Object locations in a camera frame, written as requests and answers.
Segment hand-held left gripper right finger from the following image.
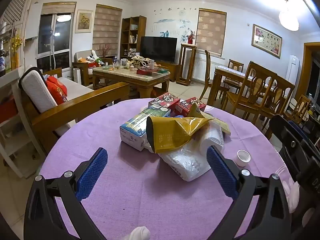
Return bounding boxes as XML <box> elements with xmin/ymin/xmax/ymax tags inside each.
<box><xmin>206</xmin><ymin>145</ymin><xmax>292</xmax><ymax>240</ymax></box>

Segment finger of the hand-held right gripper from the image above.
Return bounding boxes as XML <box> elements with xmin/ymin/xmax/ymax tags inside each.
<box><xmin>269</xmin><ymin>114</ymin><xmax>304</xmax><ymax>157</ymax></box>
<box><xmin>287</xmin><ymin>120</ymin><xmax>320</xmax><ymax>147</ymax></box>

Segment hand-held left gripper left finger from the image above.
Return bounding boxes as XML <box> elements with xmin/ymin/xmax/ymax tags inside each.
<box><xmin>24</xmin><ymin>147</ymin><xmax>108</xmax><ymax>240</ymax></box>

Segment white bottle cap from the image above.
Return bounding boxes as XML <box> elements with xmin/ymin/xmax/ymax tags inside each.
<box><xmin>235</xmin><ymin>150</ymin><xmax>251</xmax><ymax>167</ymax></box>

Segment white plastic bag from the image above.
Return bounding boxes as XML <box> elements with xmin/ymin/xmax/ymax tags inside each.
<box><xmin>160</xmin><ymin>145</ymin><xmax>213</xmax><ymax>182</ymax></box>

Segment clear plastic container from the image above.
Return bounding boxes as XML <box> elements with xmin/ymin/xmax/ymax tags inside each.
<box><xmin>200</xmin><ymin>124</ymin><xmax>225</xmax><ymax>155</ymax></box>

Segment blue white tissue box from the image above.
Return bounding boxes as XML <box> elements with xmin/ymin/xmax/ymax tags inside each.
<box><xmin>119</xmin><ymin>106</ymin><xmax>172</xmax><ymax>152</ymax></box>

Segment yellow plastic bag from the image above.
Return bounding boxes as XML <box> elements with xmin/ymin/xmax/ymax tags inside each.
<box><xmin>146</xmin><ymin>104</ymin><xmax>231</xmax><ymax>153</ymax></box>

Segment person's right hand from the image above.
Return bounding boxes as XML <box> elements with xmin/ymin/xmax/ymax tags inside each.
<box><xmin>284</xmin><ymin>180</ymin><xmax>317</xmax><ymax>230</ymax></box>

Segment person's left hand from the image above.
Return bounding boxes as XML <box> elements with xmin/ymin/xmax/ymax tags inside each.
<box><xmin>124</xmin><ymin>226</ymin><xmax>151</xmax><ymax>240</ymax></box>

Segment wooden dining chair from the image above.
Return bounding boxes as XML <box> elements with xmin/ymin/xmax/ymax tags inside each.
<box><xmin>260</xmin><ymin>75</ymin><xmax>295</xmax><ymax>133</ymax></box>
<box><xmin>222</xmin><ymin>59</ymin><xmax>244</xmax><ymax>98</ymax></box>
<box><xmin>199</xmin><ymin>50</ymin><xmax>229</xmax><ymax>100</ymax></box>
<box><xmin>285</xmin><ymin>95</ymin><xmax>312</xmax><ymax>123</ymax></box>
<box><xmin>226</xmin><ymin>61</ymin><xmax>278</xmax><ymax>120</ymax></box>

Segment purple tablecloth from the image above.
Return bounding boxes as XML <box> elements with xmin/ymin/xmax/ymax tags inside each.
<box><xmin>39</xmin><ymin>97</ymin><xmax>288</xmax><ymax>240</ymax></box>

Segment white standing air conditioner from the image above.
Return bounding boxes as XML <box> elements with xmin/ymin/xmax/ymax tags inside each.
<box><xmin>286</xmin><ymin>55</ymin><xmax>300</xmax><ymax>87</ymax></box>

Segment wooden sofa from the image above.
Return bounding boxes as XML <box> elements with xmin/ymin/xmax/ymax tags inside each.
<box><xmin>19</xmin><ymin>65</ymin><xmax>130</xmax><ymax>155</ymax></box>

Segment red printed box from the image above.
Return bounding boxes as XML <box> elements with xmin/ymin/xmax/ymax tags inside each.
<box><xmin>174</xmin><ymin>97</ymin><xmax>207</xmax><ymax>117</ymax></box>
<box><xmin>148</xmin><ymin>92</ymin><xmax>181</xmax><ymax>110</ymax></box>

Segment wooden dining table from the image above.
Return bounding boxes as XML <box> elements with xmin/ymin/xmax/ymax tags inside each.
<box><xmin>207</xmin><ymin>65</ymin><xmax>250</xmax><ymax>105</ymax></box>

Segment red cushion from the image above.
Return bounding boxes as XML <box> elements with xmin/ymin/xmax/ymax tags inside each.
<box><xmin>46</xmin><ymin>76</ymin><xmax>68</xmax><ymax>105</ymax></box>

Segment wide framed picture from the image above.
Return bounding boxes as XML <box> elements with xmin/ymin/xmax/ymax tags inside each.
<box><xmin>251</xmin><ymin>24</ymin><xmax>283</xmax><ymax>59</ymax></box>

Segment wooden coffee table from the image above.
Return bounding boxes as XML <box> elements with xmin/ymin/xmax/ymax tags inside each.
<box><xmin>92</xmin><ymin>64</ymin><xmax>171</xmax><ymax>98</ymax></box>

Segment wooden armchair with toys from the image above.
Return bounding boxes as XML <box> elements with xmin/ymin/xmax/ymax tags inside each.
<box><xmin>72</xmin><ymin>50</ymin><xmax>114</xmax><ymax>85</ymax></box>

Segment white radiator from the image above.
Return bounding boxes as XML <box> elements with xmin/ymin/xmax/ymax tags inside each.
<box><xmin>192</xmin><ymin>56</ymin><xmax>225</xmax><ymax>82</ymax></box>

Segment round ceiling lamp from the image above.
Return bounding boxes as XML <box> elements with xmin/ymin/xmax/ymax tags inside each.
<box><xmin>279</xmin><ymin>0</ymin><xmax>300</xmax><ymax>32</ymax></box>

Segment tall wooden plant stand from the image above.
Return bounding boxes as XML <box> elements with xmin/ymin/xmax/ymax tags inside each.
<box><xmin>176</xmin><ymin>43</ymin><xmax>198</xmax><ymax>86</ymax></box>

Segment beige roller blind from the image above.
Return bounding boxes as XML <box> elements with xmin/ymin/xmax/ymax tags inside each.
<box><xmin>195</xmin><ymin>9</ymin><xmax>227</xmax><ymax>57</ymax></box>
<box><xmin>92</xmin><ymin>4</ymin><xmax>123</xmax><ymax>57</ymax></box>

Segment red vase with flowers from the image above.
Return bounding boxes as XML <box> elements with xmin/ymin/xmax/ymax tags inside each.
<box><xmin>186</xmin><ymin>30</ymin><xmax>197</xmax><ymax>44</ymax></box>

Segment black television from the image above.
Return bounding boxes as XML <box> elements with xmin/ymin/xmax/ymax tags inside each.
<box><xmin>140</xmin><ymin>36</ymin><xmax>178</xmax><ymax>62</ymax></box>

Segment window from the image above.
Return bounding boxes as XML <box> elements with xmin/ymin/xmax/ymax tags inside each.
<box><xmin>36</xmin><ymin>12</ymin><xmax>75</xmax><ymax>72</ymax></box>

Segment yellow flowers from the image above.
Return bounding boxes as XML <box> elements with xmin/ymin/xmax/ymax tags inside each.
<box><xmin>11</xmin><ymin>29</ymin><xmax>23</xmax><ymax>70</ymax></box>

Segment wooden bookshelf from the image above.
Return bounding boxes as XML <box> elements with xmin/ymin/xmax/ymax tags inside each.
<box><xmin>120</xmin><ymin>15</ymin><xmax>147</xmax><ymax>59</ymax></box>

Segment sunflower painting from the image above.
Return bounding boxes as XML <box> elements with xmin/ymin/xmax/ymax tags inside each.
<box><xmin>75</xmin><ymin>9</ymin><xmax>93</xmax><ymax>33</ymax></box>

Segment wooden door frame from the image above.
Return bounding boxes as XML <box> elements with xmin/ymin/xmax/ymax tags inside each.
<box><xmin>297</xmin><ymin>42</ymin><xmax>320</xmax><ymax>105</ymax></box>

